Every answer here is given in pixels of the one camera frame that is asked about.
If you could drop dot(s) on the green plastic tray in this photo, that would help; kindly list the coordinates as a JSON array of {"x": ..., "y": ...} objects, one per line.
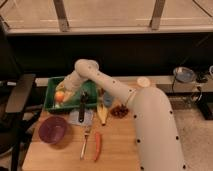
[{"x": 51, "y": 106}]

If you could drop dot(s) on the white paper cup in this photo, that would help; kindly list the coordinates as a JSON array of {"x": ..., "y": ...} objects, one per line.
[{"x": 143, "y": 82}]

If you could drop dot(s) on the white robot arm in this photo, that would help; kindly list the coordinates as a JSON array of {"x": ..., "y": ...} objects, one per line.
[{"x": 158, "y": 141}]

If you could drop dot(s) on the silver fork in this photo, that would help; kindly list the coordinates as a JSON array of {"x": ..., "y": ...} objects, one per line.
[{"x": 86, "y": 135}]

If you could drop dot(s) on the yellow banana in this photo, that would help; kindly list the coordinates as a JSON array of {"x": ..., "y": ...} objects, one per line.
[{"x": 102, "y": 113}]

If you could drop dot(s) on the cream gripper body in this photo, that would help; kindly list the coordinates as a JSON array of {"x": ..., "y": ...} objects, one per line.
[{"x": 68, "y": 92}]

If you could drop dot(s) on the grey metal bowl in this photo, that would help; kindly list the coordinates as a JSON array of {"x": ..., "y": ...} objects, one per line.
[{"x": 184, "y": 74}]

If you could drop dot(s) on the purple bowl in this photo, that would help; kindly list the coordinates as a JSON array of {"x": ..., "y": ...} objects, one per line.
[{"x": 52, "y": 130}]

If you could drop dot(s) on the orange apple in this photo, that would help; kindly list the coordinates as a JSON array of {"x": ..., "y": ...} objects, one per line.
[{"x": 59, "y": 96}]

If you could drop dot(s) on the blue plastic cup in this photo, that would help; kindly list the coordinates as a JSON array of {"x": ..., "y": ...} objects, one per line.
[{"x": 108, "y": 99}]

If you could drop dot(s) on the black office chair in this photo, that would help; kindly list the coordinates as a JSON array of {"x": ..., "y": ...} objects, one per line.
[{"x": 18, "y": 112}]

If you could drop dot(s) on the bunch of brown grapes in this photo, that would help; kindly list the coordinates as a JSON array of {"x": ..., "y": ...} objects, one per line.
[{"x": 119, "y": 111}]

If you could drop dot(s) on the orange carrot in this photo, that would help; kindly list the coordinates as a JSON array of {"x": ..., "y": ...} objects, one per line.
[{"x": 98, "y": 140}]

